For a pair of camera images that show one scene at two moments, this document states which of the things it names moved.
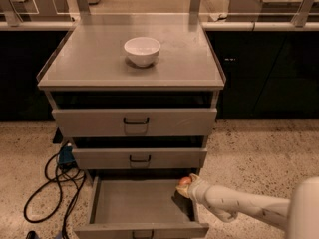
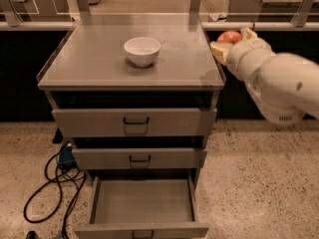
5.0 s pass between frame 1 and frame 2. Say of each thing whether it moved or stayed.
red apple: moved
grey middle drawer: stayed
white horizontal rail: stayed
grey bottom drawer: stayed
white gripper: moved
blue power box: stayed
